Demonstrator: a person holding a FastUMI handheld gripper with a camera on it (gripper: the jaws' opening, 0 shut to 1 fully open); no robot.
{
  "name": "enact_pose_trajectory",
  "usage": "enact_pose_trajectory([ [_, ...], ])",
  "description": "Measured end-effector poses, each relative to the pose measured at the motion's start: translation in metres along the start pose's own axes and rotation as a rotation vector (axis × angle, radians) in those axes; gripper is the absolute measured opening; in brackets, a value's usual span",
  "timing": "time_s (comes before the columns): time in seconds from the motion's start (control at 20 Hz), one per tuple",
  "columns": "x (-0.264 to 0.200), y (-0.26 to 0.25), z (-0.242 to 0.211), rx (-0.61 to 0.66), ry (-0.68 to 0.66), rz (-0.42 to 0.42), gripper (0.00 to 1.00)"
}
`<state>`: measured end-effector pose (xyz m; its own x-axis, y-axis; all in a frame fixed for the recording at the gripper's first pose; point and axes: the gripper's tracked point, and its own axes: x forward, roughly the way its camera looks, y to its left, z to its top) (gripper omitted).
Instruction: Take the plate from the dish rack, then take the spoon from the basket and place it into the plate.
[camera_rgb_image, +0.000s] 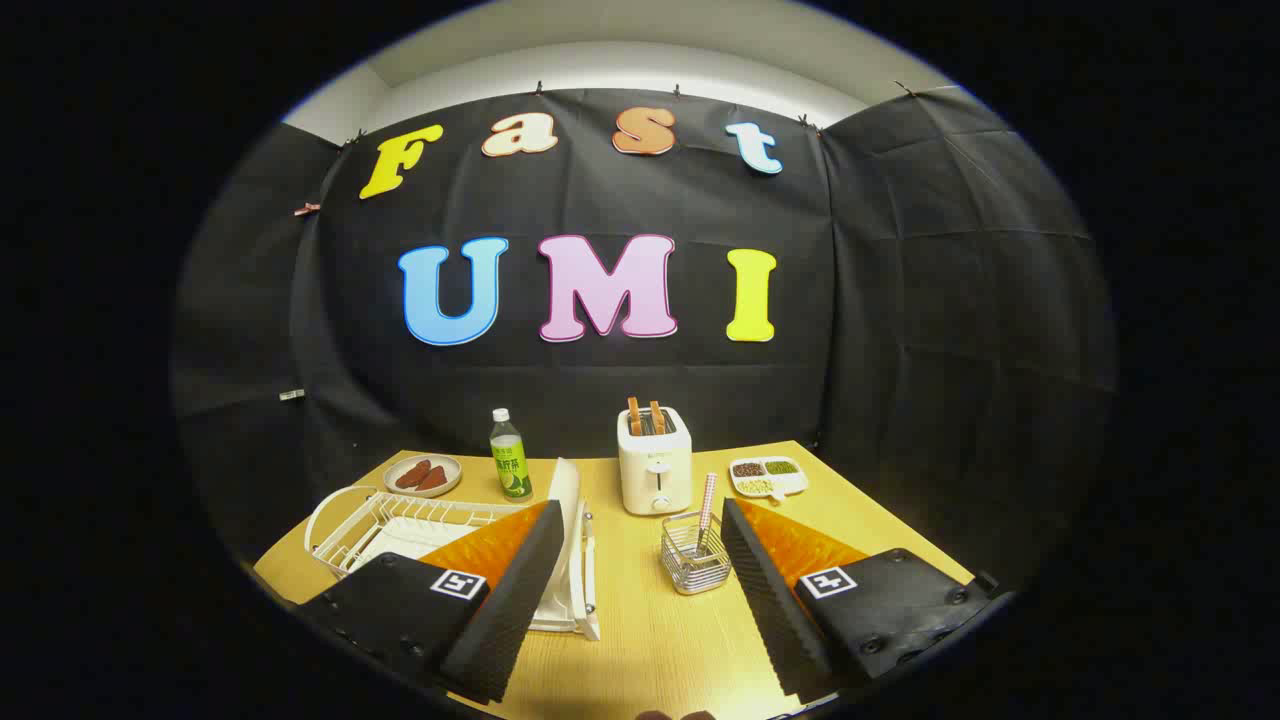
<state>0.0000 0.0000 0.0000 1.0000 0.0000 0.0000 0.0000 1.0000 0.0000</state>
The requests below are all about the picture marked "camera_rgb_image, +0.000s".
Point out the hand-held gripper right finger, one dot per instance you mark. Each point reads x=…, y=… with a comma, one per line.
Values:
x=770, y=610

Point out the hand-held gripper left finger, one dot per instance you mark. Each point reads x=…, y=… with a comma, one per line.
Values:
x=510, y=610

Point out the white plate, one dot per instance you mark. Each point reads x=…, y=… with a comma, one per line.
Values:
x=568, y=500

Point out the white divided dish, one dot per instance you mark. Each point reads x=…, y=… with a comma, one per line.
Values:
x=795, y=485

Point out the pile of yellow soybeans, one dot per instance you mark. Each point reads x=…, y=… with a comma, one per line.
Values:
x=755, y=486

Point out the white drip tray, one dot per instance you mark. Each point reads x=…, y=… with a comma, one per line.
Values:
x=400, y=545

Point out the pile of red beans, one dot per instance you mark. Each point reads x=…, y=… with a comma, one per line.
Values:
x=748, y=469

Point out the pile of green beans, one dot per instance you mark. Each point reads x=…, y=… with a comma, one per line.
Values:
x=781, y=467

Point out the green label drink bottle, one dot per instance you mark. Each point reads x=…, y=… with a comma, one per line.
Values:
x=510, y=465

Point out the red sausage piece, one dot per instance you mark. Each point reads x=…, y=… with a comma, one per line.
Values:
x=433, y=480
x=412, y=474

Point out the small grey saucer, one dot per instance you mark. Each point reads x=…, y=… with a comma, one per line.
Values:
x=455, y=468

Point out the white toaster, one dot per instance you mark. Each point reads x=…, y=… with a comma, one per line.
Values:
x=650, y=470

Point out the brown toast slice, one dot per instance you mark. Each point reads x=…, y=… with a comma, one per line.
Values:
x=634, y=415
x=657, y=416

